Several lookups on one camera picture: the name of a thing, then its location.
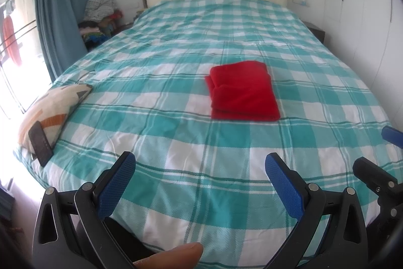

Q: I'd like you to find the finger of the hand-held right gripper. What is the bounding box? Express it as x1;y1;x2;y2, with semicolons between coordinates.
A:
382;126;403;150
352;157;403;225

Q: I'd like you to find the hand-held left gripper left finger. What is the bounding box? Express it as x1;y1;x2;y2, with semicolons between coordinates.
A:
31;151;137;269

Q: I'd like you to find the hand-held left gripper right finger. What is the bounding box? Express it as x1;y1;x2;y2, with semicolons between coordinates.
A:
261;153;370;269

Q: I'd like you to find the red knit sweater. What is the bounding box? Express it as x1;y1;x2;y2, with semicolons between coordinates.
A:
205;60;281;122

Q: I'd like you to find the pile of clothes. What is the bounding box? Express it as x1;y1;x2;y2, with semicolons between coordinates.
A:
78;0;125;50

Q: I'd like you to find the person's left hand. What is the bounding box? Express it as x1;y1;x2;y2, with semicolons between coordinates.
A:
132;242;204;269

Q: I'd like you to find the teal plaid blanket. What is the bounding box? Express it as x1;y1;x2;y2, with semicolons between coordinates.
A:
13;0;403;268

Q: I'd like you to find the dark phone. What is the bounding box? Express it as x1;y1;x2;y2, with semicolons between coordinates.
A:
28;121;52;167

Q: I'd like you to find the patterned cream pillow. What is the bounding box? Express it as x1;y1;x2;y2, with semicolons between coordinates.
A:
18;84;93;156

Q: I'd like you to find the dark wooden nightstand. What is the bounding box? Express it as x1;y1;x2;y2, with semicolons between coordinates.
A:
304;21;325;44

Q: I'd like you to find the white wardrobe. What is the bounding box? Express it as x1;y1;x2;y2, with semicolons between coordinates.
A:
324;0;403;90

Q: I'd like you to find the red hanging garment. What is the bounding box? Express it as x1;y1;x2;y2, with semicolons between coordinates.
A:
3;15;22;65

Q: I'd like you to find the blue curtain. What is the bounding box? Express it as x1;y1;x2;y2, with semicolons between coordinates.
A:
33;0;103;83

